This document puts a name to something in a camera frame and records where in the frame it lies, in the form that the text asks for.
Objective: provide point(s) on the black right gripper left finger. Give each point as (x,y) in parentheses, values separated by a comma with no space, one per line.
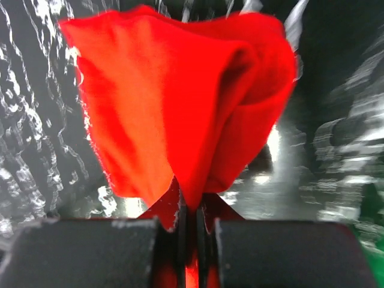
(168,266)

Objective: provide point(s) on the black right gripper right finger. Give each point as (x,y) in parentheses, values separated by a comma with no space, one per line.
(211,209)

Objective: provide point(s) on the red t shirt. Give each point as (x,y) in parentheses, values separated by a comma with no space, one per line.
(193,102)

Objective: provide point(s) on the black marbled table mat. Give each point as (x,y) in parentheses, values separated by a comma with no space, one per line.
(325,148)

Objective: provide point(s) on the green plastic tray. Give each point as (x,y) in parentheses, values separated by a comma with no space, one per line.
(369,228)

